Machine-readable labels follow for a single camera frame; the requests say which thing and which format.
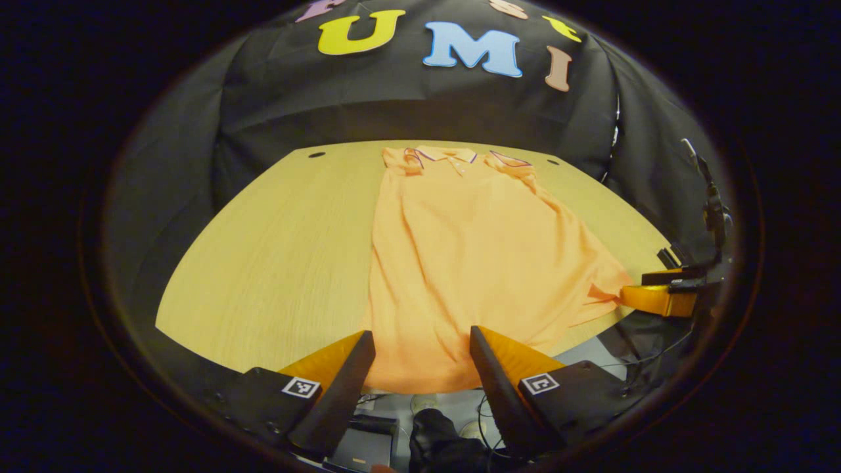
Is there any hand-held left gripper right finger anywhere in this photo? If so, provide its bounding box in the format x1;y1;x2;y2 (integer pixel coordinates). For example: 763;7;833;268
468;325;648;459

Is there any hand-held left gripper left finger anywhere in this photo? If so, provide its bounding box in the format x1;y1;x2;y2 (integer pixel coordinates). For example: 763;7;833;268
212;330;377;460

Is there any orange T-shirt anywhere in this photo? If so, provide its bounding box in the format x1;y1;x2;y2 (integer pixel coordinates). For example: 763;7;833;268
363;145;637;395

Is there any grey flat device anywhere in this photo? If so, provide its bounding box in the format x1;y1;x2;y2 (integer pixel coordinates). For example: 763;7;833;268
322;413;400;473

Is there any dark cloth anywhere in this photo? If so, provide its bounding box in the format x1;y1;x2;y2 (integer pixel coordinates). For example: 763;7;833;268
407;407;503;473

